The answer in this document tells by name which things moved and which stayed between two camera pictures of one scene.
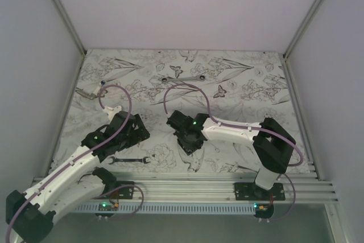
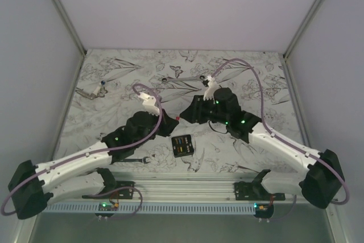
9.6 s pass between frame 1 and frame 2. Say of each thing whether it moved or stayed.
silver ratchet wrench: stayed
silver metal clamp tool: stayed
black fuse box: moved
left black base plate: stayed
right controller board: stayed
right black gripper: moved
